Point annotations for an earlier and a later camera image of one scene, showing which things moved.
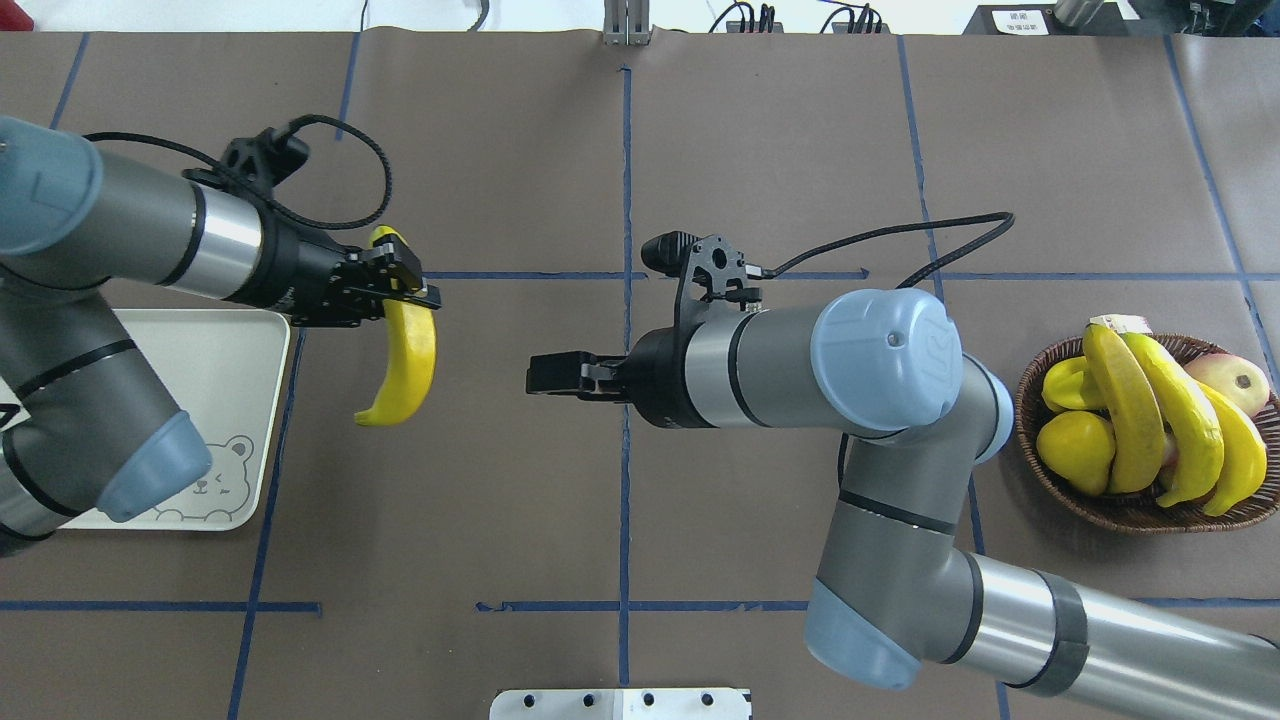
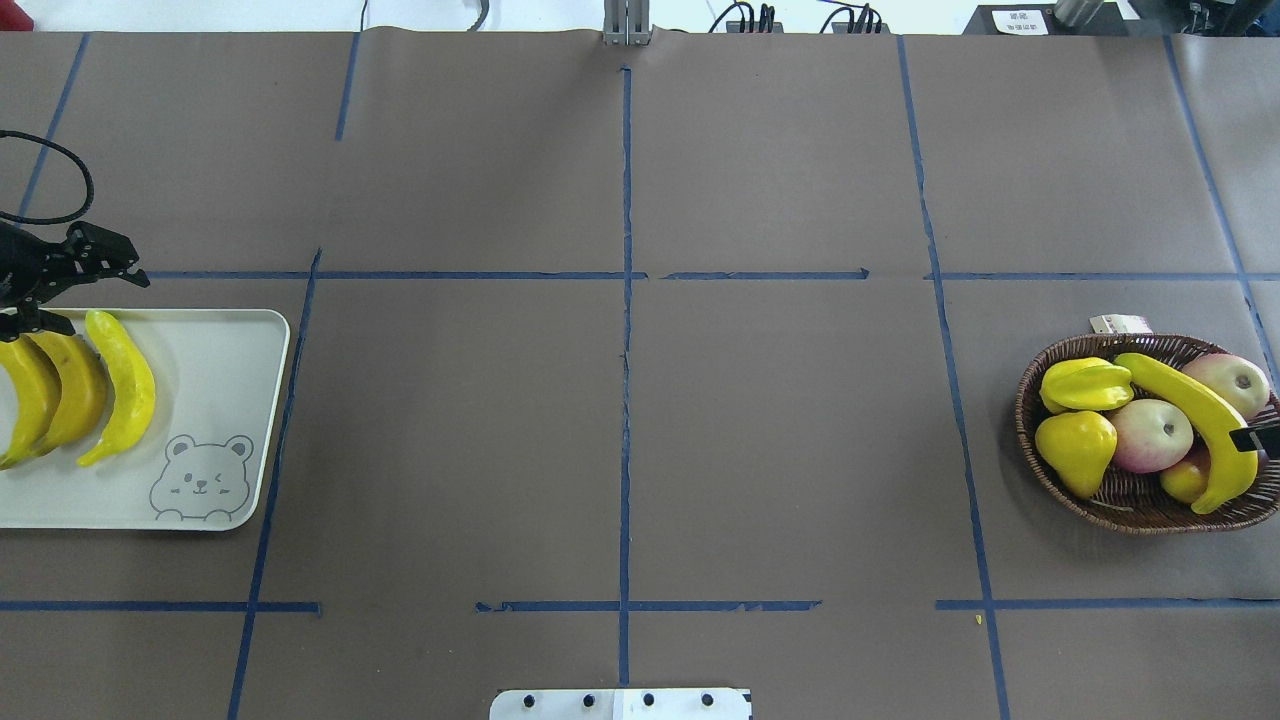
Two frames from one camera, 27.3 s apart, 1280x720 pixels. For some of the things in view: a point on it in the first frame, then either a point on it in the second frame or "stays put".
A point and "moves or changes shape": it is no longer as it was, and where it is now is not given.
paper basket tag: (1125, 323) stays put
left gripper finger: (389, 255) → (99, 252)
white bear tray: (224, 368) stays put
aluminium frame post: (626, 22) stays put
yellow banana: (1131, 410) moves or changes shape
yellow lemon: (1079, 447) stays put
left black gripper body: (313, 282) → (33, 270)
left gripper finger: (428, 296) → (30, 318)
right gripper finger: (572, 363) → (1256, 438)
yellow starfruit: (1064, 385) stays put
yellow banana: (415, 330) moves or changes shape
